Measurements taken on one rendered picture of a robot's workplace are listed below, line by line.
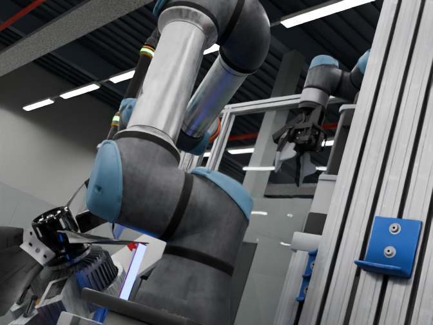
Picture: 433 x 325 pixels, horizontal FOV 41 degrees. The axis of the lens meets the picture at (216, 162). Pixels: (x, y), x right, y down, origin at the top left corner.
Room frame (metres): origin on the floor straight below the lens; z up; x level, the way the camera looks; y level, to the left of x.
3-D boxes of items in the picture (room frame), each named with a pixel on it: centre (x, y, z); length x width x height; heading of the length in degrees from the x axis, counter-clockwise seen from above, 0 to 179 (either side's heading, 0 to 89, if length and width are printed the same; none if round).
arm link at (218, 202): (0.92, -0.02, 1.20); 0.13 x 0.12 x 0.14; 104
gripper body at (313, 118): (1.41, -0.20, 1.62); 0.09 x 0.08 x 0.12; 38
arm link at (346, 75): (1.40, -0.30, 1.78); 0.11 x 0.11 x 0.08; 89
